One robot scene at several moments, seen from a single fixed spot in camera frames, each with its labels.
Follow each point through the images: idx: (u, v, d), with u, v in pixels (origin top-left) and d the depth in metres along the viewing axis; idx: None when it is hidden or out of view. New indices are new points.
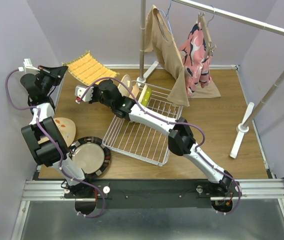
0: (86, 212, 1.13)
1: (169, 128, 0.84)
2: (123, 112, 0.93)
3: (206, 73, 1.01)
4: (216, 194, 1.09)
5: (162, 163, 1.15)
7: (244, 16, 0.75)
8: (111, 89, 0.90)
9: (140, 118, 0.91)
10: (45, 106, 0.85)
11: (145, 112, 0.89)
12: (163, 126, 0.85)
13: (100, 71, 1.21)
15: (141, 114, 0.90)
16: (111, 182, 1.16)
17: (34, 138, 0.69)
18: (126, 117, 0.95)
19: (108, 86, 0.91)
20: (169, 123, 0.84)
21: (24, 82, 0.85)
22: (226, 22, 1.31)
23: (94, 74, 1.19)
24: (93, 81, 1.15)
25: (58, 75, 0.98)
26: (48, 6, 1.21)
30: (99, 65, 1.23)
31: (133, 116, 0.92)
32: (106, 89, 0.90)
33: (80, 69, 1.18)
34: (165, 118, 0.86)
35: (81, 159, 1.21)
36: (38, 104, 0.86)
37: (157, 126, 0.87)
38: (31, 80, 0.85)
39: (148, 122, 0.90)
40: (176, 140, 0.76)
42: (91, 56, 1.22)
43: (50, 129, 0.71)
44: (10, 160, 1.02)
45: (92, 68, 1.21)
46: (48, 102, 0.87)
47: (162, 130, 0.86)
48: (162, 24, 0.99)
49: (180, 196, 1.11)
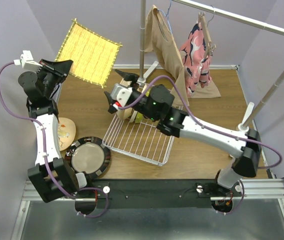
0: (86, 212, 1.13)
1: (241, 146, 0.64)
2: (172, 128, 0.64)
3: (205, 73, 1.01)
4: (216, 194, 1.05)
5: (162, 163, 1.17)
7: (244, 16, 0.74)
8: (168, 101, 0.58)
9: (195, 135, 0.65)
10: (51, 127, 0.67)
11: (204, 127, 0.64)
12: (231, 143, 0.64)
13: (98, 49, 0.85)
15: (197, 130, 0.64)
16: (111, 182, 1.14)
17: (41, 183, 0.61)
18: (174, 134, 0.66)
19: (166, 96, 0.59)
20: (239, 139, 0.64)
21: (23, 82, 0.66)
22: (226, 22, 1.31)
23: (93, 58, 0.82)
24: (99, 72, 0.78)
25: (64, 73, 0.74)
26: (48, 7, 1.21)
30: (93, 39, 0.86)
31: (186, 132, 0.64)
32: (163, 101, 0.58)
33: (74, 55, 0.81)
34: (231, 132, 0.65)
35: (81, 159, 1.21)
36: (38, 112, 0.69)
37: (220, 144, 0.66)
38: (31, 80, 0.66)
39: (203, 139, 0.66)
40: (252, 160, 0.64)
42: (80, 29, 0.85)
43: (60, 175, 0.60)
44: (10, 161, 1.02)
45: (87, 48, 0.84)
46: (53, 115, 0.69)
47: (228, 148, 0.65)
48: (162, 24, 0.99)
49: (180, 196, 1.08)
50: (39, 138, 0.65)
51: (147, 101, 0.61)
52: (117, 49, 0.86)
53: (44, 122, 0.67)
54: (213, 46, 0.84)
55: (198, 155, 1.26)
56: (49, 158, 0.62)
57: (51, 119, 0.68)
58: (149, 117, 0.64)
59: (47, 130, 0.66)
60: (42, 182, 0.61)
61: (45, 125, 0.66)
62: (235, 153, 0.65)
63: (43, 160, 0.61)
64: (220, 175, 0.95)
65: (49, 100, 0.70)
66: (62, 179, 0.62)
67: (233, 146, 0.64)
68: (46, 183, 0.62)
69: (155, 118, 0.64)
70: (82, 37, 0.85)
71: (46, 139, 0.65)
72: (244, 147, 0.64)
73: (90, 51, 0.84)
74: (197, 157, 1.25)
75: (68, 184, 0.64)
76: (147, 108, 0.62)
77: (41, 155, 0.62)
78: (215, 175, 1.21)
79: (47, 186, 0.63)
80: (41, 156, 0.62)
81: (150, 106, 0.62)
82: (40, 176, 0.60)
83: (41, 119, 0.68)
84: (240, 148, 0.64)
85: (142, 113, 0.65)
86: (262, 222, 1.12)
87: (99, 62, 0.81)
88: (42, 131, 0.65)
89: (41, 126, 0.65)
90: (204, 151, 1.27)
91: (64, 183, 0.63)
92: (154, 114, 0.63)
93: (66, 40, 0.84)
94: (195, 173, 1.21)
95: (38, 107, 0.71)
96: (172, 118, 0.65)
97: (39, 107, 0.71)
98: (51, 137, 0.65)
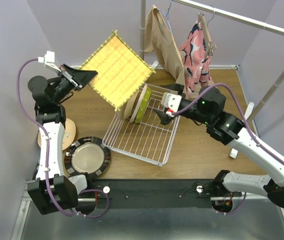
0: (86, 212, 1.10)
1: None
2: (224, 133, 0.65)
3: (206, 73, 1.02)
4: (216, 194, 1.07)
5: (162, 164, 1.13)
7: (244, 16, 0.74)
8: (219, 100, 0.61)
9: (247, 149, 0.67)
10: (56, 137, 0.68)
11: (259, 145, 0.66)
12: (282, 171, 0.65)
13: (128, 67, 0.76)
15: (251, 145, 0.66)
16: (111, 182, 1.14)
17: (40, 198, 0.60)
18: (224, 142, 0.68)
19: (216, 96, 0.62)
20: None
21: (32, 87, 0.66)
22: (226, 21, 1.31)
23: (119, 76, 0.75)
24: (121, 94, 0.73)
25: (80, 85, 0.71)
26: (48, 7, 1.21)
30: (128, 55, 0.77)
31: (238, 143, 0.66)
32: (212, 99, 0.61)
33: (101, 66, 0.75)
34: None
35: (80, 159, 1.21)
36: (46, 117, 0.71)
37: (272, 169, 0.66)
38: (40, 86, 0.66)
39: (254, 156, 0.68)
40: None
42: (119, 40, 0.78)
43: (59, 191, 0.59)
44: (10, 161, 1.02)
45: (118, 63, 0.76)
46: (60, 124, 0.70)
47: (277, 175, 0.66)
48: (162, 24, 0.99)
49: (180, 196, 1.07)
50: (43, 148, 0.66)
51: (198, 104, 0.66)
52: (148, 74, 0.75)
53: (50, 132, 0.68)
54: (213, 46, 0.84)
55: (198, 155, 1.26)
56: (51, 173, 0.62)
57: (57, 129, 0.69)
58: (202, 121, 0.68)
59: (51, 141, 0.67)
60: (40, 198, 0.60)
61: (51, 135, 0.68)
62: (281, 182, 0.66)
63: (44, 175, 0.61)
64: (232, 180, 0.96)
65: (58, 106, 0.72)
66: (61, 196, 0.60)
67: (283, 175, 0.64)
68: (45, 199, 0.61)
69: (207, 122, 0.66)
70: (117, 50, 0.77)
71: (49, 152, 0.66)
72: None
73: (120, 67, 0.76)
74: (197, 157, 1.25)
75: (66, 201, 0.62)
76: (198, 113, 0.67)
77: (43, 169, 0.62)
78: (214, 175, 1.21)
79: (46, 201, 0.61)
80: (43, 170, 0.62)
81: (201, 108, 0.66)
82: (39, 192, 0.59)
83: (47, 127, 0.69)
84: None
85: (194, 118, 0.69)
86: (262, 222, 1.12)
87: (123, 83, 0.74)
88: (46, 142, 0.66)
89: (46, 137, 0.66)
90: (204, 151, 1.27)
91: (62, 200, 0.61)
92: (205, 118, 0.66)
93: (99, 49, 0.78)
94: (194, 173, 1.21)
95: (46, 112, 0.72)
96: (227, 124, 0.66)
97: (47, 112, 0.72)
98: (55, 149, 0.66)
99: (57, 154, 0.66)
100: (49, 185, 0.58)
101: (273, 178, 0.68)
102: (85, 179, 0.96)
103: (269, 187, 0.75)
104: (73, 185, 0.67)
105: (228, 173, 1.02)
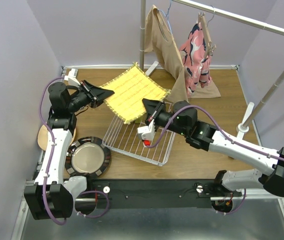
0: (86, 212, 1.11)
1: (273, 164, 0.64)
2: (201, 141, 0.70)
3: (206, 73, 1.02)
4: (216, 194, 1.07)
5: (162, 163, 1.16)
7: (244, 16, 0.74)
8: (190, 113, 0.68)
9: (225, 149, 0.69)
10: (62, 144, 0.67)
11: (234, 142, 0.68)
12: (262, 160, 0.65)
13: (144, 90, 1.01)
15: (227, 144, 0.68)
16: (111, 182, 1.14)
17: (35, 204, 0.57)
18: (205, 149, 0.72)
19: (187, 110, 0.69)
20: (271, 157, 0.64)
21: (51, 89, 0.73)
22: (226, 21, 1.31)
23: (135, 97, 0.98)
24: (133, 112, 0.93)
25: (94, 97, 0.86)
26: (48, 6, 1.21)
30: (144, 82, 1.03)
31: (215, 146, 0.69)
32: (185, 114, 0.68)
33: (120, 89, 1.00)
34: (262, 149, 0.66)
35: (80, 159, 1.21)
36: (57, 121, 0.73)
37: (253, 161, 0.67)
38: (59, 89, 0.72)
39: (234, 154, 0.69)
40: None
42: (138, 69, 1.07)
43: (55, 201, 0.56)
44: (10, 160, 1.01)
45: (135, 87, 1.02)
46: (68, 131, 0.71)
47: (259, 166, 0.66)
48: (162, 24, 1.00)
49: (180, 196, 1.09)
50: (47, 153, 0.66)
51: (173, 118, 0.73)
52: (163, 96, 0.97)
53: (57, 138, 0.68)
54: (213, 46, 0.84)
55: (198, 156, 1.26)
56: (49, 179, 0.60)
57: (63, 136, 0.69)
58: (180, 133, 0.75)
59: (56, 147, 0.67)
60: (35, 204, 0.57)
61: (57, 141, 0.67)
62: (266, 171, 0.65)
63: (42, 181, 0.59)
64: (230, 179, 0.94)
65: (70, 114, 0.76)
66: (56, 205, 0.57)
67: (263, 163, 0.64)
68: (40, 205, 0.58)
69: (184, 133, 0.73)
70: (136, 76, 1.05)
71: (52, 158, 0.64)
72: (276, 166, 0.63)
73: (137, 90, 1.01)
74: (196, 157, 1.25)
75: (60, 210, 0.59)
76: (175, 125, 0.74)
77: (42, 174, 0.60)
78: (214, 175, 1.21)
79: (40, 207, 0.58)
80: (41, 176, 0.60)
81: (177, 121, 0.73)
82: (35, 198, 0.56)
83: (55, 132, 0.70)
84: (272, 166, 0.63)
85: (173, 130, 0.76)
86: (262, 222, 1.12)
87: (137, 102, 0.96)
88: (51, 147, 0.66)
89: (52, 142, 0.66)
90: (204, 151, 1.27)
91: (57, 209, 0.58)
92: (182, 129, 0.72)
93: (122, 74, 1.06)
94: (194, 173, 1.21)
95: (57, 118, 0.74)
96: (201, 131, 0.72)
97: (58, 118, 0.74)
98: (58, 156, 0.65)
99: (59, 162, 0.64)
100: (45, 192, 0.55)
101: (259, 169, 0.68)
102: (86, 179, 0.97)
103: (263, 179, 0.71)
104: (69, 193, 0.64)
105: (225, 172, 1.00)
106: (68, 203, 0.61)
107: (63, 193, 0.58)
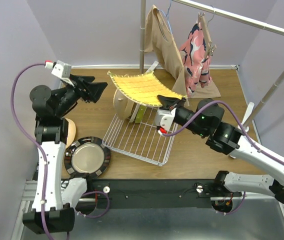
0: (86, 212, 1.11)
1: None
2: (224, 144, 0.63)
3: (206, 73, 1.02)
4: (216, 194, 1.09)
5: (162, 164, 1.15)
7: (244, 16, 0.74)
8: (217, 113, 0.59)
9: (249, 156, 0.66)
10: (56, 161, 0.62)
11: (260, 151, 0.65)
12: None
13: (158, 91, 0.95)
15: (252, 152, 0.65)
16: (111, 182, 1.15)
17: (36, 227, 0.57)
18: (225, 152, 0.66)
19: (215, 110, 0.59)
20: None
21: (34, 96, 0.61)
22: (226, 22, 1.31)
23: (150, 93, 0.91)
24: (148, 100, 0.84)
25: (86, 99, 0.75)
26: (48, 6, 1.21)
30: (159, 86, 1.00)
31: (241, 152, 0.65)
32: (212, 114, 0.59)
33: (135, 84, 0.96)
34: None
35: (81, 159, 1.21)
36: (46, 130, 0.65)
37: (276, 172, 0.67)
38: (43, 96, 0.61)
39: (258, 162, 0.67)
40: None
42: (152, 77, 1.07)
43: (55, 226, 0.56)
44: (10, 160, 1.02)
45: (150, 88, 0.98)
46: (60, 145, 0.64)
47: (282, 177, 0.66)
48: (162, 24, 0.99)
49: (180, 196, 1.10)
50: (40, 173, 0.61)
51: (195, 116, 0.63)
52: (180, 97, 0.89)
53: (50, 154, 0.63)
54: (213, 46, 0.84)
55: (198, 156, 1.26)
56: (47, 205, 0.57)
57: (56, 151, 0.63)
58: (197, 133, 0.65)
59: (50, 165, 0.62)
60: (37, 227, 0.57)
61: (49, 159, 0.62)
62: None
63: (40, 207, 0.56)
64: (233, 182, 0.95)
65: (60, 120, 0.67)
66: (57, 228, 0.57)
67: None
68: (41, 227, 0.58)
69: (203, 134, 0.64)
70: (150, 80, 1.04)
71: (47, 178, 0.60)
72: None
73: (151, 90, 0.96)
74: (196, 157, 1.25)
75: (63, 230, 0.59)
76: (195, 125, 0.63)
77: (38, 200, 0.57)
78: (214, 175, 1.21)
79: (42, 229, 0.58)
80: (38, 201, 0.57)
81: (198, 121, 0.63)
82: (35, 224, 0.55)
83: (46, 147, 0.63)
84: None
85: (190, 129, 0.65)
86: (262, 222, 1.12)
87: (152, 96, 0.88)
88: (44, 166, 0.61)
89: (44, 161, 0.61)
90: (204, 151, 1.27)
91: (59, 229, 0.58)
92: (203, 130, 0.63)
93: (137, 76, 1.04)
94: (194, 173, 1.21)
95: (46, 126, 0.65)
96: (226, 134, 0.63)
97: (47, 126, 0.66)
98: (53, 176, 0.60)
99: (55, 183, 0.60)
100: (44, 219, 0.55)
101: (279, 180, 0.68)
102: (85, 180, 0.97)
103: (275, 187, 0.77)
104: (70, 209, 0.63)
105: (228, 173, 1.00)
106: (70, 221, 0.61)
107: (63, 216, 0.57)
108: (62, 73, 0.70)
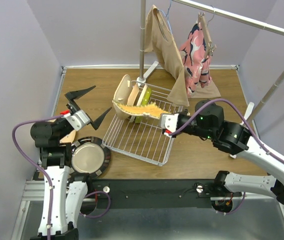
0: (86, 212, 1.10)
1: None
2: (232, 144, 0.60)
3: (206, 73, 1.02)
4: (216, 194, 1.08)
5: (162, 164, 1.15)
7: (244, 16, 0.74)
8: (216, 112, 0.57)
9: (258, 159, 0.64)
10: (61, 185, 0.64)
11: (269, 153, 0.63)
12: None
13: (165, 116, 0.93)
15: (261, 154, 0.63)
16: (111, 183, 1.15)
17: None
18: (233, 153, 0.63)
19: (213, 109, 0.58)
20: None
21: (35, 133, 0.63)
22: (226, 22, 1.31)
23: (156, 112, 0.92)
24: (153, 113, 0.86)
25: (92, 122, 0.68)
26: (48, 6, 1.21)
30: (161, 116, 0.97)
31: (250, 154, 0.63)
32: (210, 113, 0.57)
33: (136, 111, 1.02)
34: None
35: (81, 159, 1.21)
36: (50, 156, 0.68)
37: (283, 175, 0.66)
38: (44, 134, 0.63)
39: (266, 165, 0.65)
40: None
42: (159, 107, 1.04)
43: None
44: (10, 160, 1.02)
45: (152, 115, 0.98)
46: (64, 168, 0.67)
47: None
48: (162, 24, 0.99)
49: (180, 196, 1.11)
50: (45, 197, 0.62)
51: (196, 119, 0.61)
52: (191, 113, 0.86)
53: (55, 179, 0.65)
54: (213, 46, 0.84)
55: (198, 156, 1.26)
56: (53, 229, 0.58)
57: (60, 176, 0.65)
58: (204, 136, 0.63)
59: (55, 189, 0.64)
60: None
61: (55, 183, 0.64)
62: None
63: (46, 232, 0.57)
64: (234, 182, 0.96)
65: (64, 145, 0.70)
66: None
67: None
68: None
69: (210, 136, 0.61)
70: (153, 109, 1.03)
71: (53, 203, 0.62)
72: None
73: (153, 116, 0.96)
74: (196, 157, 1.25)
75: None
76: (199, 128, 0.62)
77: (45, 224, 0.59)
78: (214, 175, 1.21)
79: None
80: (44, 225, 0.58)
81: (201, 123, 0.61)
82: None
83: (51, 173, 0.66)
84: None
85: (197, 134, 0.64)
86: (262, 222, 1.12)
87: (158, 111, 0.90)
88: (50, 191, 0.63)
89: (49, 186, 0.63)
90: (204, 151, 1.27)
91: None
92: (208, 132, 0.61)
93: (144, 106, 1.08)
94: (194, 173, 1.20)
95: (50, 151, 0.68)
96: (235, 134, 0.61)
97: (52, 151, 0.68)
98: (58, 201, 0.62)
99: (60, 207, 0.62)
100: None
101: None
102: (85, 182, 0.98)
103: (276, 189, 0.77)
104: (75, 230, 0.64)
105: (229, 173, 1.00)
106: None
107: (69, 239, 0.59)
108: (80, 128, 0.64)
